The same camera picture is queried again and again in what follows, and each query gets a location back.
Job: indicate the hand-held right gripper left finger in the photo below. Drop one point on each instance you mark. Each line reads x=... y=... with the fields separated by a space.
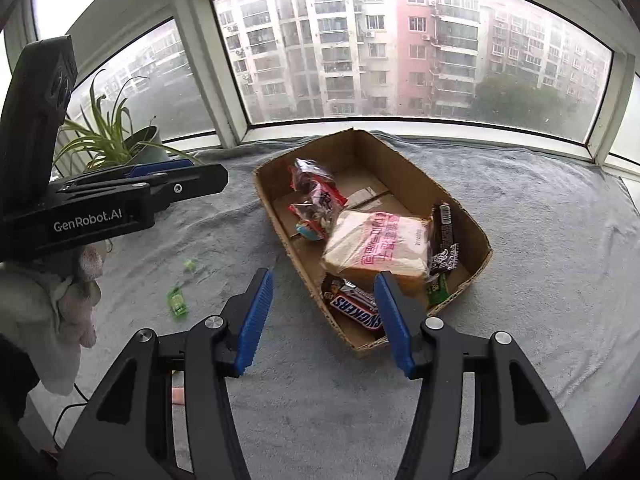
x=257 y=315

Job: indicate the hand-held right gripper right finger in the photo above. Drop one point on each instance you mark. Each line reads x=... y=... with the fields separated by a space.
x=392 y=320

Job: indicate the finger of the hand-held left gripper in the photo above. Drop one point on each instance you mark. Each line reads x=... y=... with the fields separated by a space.
x=200 y=182
x=150 y=167

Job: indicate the black yellow snack packet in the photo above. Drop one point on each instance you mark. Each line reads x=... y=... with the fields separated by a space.
x=444 y=255

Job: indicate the cardboard box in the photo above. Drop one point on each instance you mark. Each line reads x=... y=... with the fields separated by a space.
x=370 y=160

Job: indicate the person's left hand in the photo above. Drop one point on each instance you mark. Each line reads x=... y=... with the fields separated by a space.
x=45 y=310

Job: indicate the potted spider plant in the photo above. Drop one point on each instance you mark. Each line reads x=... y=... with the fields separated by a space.
x=142 y=142

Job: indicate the wrapped sliced bread packet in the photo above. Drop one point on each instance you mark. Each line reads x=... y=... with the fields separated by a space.
x=375 y=245

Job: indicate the green wrapped candy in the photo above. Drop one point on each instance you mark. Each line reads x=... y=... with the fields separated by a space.
x=177 y=302

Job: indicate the tiny green candy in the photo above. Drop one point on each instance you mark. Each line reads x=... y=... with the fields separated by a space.
x=190 y=265

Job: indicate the pink wrapped candy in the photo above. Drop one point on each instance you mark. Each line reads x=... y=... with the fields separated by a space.
x=177 y=396

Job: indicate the apartment buildings outside window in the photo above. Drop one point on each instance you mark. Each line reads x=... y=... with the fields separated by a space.
x=400 y=45

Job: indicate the white window frame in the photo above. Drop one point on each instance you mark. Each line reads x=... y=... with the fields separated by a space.
x=205 y=60

